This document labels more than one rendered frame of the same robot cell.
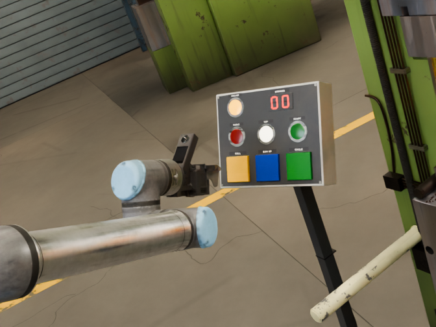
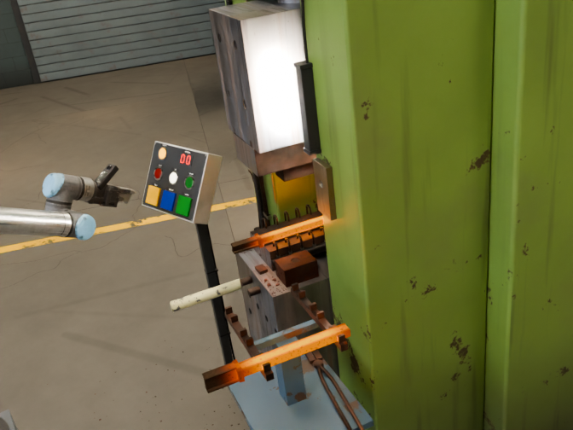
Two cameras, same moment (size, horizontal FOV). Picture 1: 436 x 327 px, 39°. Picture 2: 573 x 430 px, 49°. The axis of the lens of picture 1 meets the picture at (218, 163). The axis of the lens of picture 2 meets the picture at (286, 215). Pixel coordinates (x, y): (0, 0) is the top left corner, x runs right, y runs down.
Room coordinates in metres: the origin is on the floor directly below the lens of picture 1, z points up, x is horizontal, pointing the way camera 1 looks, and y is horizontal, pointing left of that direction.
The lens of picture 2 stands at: (-0.73, -0.82, 2.06)
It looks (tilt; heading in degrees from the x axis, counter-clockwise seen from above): 27 degrees down; 6
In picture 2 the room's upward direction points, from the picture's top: 8 degrees counter-clockwise
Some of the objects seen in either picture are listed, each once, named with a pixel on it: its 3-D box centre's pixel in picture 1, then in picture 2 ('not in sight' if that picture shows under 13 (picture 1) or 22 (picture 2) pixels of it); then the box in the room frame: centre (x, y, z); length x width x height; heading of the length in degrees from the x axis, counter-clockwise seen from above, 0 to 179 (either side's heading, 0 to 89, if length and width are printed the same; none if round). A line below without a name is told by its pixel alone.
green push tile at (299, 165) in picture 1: (300, 166); (184, 206); (1.52, -0.21, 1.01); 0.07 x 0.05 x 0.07; 51
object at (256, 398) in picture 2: not in sight; (293, 398); (0.67, -0.63, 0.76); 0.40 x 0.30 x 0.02; 26
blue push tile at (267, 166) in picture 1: (268, 167); (169, 200); (1.58, -0.13, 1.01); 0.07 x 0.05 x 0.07; 51
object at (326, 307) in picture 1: (368, 272); (222, 289); (1.48, -0.30, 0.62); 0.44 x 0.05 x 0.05; 116
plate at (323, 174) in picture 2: not in sight; (324, 188); (0.98, -0.78, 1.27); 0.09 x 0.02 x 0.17; 26
